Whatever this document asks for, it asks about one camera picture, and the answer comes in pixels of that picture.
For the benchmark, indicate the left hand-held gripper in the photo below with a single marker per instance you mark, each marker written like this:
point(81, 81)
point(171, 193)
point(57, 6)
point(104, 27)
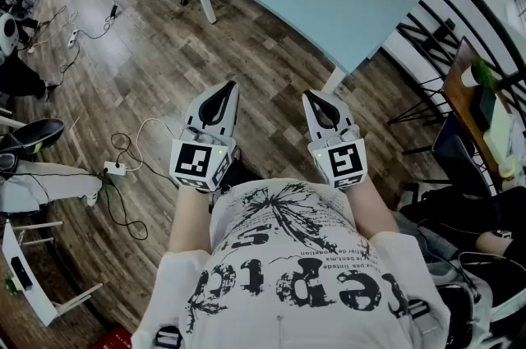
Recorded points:
point(192, 164)

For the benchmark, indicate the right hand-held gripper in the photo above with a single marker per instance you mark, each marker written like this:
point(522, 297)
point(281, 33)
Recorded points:
point(343, 160)

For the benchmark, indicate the person's left forearm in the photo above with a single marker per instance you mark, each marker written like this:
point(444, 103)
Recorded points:
point(187, 220)

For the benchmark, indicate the person's right forearm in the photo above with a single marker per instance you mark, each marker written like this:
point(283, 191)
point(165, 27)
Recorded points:
point(372, 212)

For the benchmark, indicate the white power strip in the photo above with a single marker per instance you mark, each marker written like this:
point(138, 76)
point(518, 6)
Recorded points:
point(115, 168)
point(72, 38)

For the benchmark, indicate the brown wooden desk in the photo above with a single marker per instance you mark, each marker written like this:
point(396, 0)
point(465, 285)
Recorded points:
point(460, 93)

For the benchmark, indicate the green plant in white pot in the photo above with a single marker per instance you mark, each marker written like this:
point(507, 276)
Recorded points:
point(478, 73)

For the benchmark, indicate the person in printed white shirt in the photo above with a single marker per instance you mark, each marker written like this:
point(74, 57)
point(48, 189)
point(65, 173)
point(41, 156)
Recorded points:
point(287, 269)

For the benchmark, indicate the white black helmet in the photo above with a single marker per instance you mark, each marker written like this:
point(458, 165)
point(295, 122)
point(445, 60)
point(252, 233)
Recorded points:
point(7, 34)

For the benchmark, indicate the small white table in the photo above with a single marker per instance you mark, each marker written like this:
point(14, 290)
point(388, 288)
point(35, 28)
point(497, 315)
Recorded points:
point(24, 286)

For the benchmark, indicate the dark chair with metal frame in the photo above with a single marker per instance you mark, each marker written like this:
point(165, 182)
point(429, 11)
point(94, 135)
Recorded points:
point(460, 158)

